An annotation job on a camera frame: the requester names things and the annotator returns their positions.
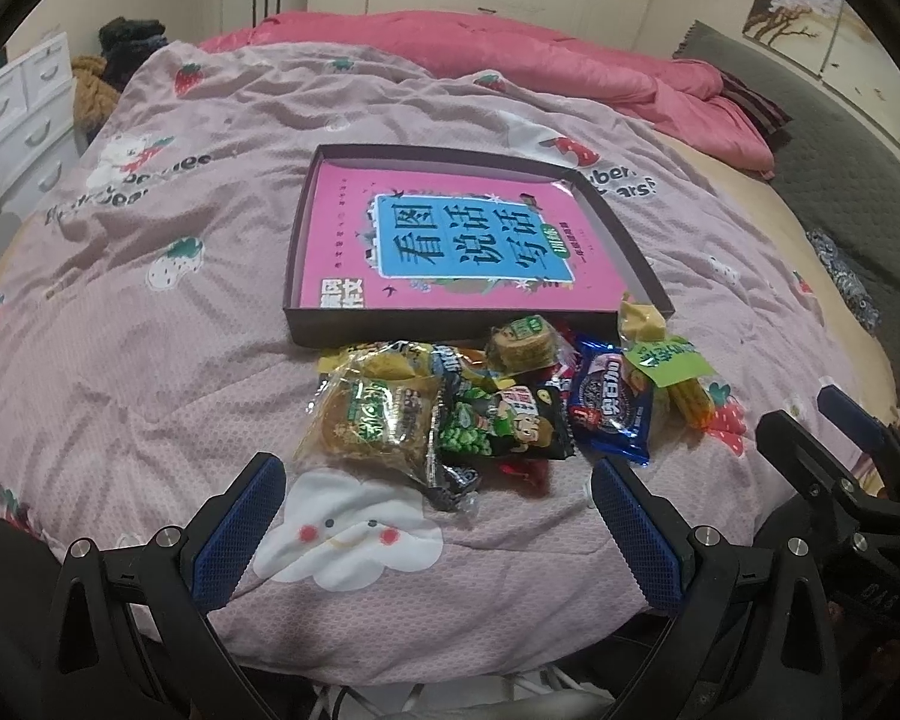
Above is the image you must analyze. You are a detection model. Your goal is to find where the long yellow cracker packet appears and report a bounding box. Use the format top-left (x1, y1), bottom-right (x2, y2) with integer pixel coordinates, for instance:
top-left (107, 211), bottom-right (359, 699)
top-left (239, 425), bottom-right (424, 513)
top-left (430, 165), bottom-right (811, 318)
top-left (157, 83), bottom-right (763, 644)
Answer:
top-left (617, 296), bottom-right (717, 431)

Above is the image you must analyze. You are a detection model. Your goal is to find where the blue Oreo cookie packet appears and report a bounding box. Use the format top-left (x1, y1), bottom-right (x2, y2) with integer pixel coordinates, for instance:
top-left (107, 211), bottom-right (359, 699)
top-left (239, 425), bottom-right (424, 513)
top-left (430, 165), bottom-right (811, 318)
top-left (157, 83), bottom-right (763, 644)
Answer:
top-left (569, 335), bottom-right (670, 465)

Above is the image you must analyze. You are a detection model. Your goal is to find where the green pea snack packet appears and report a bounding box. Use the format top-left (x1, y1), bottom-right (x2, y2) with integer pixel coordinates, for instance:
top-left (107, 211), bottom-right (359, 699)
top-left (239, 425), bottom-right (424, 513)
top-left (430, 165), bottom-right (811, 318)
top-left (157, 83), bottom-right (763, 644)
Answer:
top-left (437, 383), bottom-right (575, 460)

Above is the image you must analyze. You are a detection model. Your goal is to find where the clear green pastry packet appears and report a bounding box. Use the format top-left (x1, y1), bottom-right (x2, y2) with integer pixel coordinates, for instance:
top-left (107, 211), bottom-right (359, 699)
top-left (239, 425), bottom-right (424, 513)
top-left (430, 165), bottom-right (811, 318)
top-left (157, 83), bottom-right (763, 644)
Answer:
top-left (294, 361), bottom-right (443, 486)

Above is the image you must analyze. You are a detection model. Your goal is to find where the round green cake packet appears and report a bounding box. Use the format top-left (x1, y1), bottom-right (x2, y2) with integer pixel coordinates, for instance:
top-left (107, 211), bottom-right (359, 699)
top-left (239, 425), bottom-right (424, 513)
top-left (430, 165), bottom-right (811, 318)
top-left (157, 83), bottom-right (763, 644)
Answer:
top-left (486, 314), bottom-right (559, 376)

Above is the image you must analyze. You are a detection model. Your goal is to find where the red lollipop candy packet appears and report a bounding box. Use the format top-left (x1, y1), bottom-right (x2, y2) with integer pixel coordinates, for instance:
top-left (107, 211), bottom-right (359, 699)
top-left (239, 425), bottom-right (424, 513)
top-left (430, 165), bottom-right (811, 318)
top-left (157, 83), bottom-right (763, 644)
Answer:
top-left (497, 361), bottom-right (575, 497)

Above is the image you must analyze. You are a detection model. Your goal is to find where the blue patterned cloth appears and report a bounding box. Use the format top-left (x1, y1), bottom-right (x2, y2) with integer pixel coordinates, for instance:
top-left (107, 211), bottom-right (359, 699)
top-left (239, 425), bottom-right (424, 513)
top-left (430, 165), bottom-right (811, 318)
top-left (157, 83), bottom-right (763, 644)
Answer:
top-left (805, 229), bottom-right (881, 335)

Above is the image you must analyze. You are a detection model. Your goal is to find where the yellow blue snack packet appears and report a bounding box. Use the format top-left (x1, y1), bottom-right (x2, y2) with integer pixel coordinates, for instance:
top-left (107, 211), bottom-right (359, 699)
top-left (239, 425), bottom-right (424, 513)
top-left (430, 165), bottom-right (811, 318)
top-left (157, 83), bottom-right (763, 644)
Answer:
top-left (317, 340), bottom-right (497, 392)

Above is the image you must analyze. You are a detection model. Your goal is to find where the grey padded headboard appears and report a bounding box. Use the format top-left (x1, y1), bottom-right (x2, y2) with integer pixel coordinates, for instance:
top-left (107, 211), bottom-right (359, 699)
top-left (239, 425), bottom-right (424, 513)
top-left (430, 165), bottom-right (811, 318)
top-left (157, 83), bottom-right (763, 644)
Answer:
top-left (676, 21), bottom-right (900, 399)

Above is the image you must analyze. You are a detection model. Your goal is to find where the dark striped pillow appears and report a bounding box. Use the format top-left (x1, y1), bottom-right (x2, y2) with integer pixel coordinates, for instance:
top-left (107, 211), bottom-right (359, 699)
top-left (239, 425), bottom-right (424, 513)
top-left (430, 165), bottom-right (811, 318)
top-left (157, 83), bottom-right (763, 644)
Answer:
top-left (720, 71), bottom-right (792, 138)

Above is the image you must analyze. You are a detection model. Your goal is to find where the dark shallow cardboard tray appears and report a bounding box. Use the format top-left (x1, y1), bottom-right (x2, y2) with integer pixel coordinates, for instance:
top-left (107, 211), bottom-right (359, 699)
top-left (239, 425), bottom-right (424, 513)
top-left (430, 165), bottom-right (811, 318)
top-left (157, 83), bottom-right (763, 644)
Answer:
top-left (283, 143), bottom-right (673, 348)

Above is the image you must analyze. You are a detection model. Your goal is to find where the pink children's book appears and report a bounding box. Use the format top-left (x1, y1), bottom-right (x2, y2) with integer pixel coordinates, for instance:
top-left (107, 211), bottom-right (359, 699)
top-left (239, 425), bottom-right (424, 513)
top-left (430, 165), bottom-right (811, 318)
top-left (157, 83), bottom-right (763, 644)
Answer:
top-left (290, 158), bottom-right (640, 312)

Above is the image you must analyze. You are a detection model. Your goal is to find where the pink quilt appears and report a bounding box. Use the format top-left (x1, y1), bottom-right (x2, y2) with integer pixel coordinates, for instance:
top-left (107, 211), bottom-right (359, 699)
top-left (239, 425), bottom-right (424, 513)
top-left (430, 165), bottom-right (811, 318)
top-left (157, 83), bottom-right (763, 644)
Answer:
top-left (201, 10), bottom-right (775, 176)

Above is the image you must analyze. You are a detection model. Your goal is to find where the brown plush toy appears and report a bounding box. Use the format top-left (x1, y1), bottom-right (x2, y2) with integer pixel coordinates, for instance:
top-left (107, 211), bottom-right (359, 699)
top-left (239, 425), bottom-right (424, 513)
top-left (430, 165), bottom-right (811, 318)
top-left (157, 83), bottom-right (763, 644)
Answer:
top-left (71, 55), bottom-right (121, 143)

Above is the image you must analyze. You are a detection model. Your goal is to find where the white drawer cabinet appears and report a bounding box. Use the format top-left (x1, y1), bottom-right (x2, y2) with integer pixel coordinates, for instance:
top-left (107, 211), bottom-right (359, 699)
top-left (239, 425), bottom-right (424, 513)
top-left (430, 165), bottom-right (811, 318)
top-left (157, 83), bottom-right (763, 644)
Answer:
top-left (0, 32), bottom-right (79, 218)

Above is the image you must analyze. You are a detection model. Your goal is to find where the dark clothes pile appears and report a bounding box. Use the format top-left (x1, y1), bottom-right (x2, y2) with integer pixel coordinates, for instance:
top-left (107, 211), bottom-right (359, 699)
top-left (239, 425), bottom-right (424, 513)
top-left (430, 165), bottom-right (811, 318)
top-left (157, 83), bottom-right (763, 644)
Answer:
top-left (98, 16), bottom-right (169, 91)

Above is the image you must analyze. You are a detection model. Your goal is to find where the floral wall painting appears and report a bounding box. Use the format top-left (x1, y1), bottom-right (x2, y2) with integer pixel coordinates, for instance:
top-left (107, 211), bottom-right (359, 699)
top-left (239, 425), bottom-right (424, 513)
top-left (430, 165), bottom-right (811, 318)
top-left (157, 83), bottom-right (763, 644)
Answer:
top-left (741, 0), bottom-right (844, 47)

